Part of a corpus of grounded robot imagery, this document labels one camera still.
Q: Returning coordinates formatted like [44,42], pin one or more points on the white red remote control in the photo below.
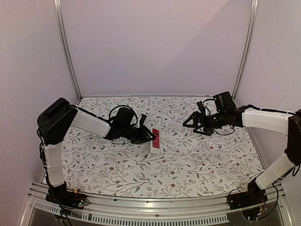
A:
[155,147]

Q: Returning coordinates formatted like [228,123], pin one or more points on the aluminium right frame post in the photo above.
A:
[246,49]

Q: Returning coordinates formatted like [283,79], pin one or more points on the aluminium front rail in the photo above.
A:
[120,211]

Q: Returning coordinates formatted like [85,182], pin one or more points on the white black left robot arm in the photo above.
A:
[62,117]

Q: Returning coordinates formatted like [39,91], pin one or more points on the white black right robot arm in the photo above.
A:
[276,133]

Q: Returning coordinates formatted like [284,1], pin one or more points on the aluminium frame post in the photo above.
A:
[66,49]
[246,49]

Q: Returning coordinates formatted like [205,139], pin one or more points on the floral patterned table mat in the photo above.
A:
[190,164]

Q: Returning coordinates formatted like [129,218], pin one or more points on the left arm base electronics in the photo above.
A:
[66,199]

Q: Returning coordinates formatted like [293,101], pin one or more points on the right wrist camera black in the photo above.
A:
[203,109]

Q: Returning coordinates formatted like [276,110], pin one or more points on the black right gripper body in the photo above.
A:
[200,124]

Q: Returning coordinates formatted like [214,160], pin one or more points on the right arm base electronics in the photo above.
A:
[253,196]

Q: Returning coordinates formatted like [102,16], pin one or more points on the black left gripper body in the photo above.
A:
[137,137]

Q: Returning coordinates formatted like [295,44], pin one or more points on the aluminium left frame post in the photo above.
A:
[66,49]

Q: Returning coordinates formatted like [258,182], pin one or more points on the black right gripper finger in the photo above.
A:
[203,131]
[192,121]

